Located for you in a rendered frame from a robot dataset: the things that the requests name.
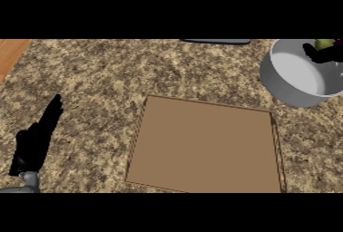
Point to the grey round pot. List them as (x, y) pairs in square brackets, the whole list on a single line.
[(295, 72)]

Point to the dark grey flat appliance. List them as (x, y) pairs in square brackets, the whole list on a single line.
[(216, 41)]

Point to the brown wooden tray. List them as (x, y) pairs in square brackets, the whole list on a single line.
[(206, 145)]

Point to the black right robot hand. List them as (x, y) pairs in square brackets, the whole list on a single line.
[(326, 55)]

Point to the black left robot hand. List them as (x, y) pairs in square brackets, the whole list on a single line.
[(36, 142)]

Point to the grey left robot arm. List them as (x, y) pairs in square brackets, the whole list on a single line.
[(30, 181)]

